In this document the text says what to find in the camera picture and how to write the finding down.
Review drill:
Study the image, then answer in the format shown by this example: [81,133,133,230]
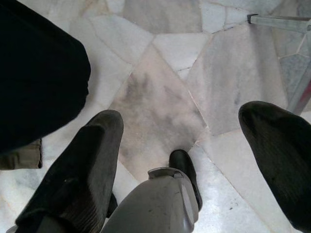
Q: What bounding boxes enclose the black right robot foot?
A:
[169,149,204,217]

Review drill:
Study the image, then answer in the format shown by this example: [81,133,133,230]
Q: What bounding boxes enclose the chrome clothes rack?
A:
[246,13,311,115]

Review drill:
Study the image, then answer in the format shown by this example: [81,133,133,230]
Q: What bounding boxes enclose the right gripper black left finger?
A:
[14,109,124,233]

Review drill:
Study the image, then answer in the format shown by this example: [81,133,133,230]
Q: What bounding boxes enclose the olive brown trousers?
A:
[0,138,43,171]

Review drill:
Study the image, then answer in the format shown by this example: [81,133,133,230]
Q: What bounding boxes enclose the grey right robot leg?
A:
[102,167,198,233]

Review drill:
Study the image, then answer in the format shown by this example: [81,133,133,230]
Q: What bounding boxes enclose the black crumpled garment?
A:
[0,0,92,155]

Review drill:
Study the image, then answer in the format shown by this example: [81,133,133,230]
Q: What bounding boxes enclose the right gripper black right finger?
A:
[239,100,311,233]

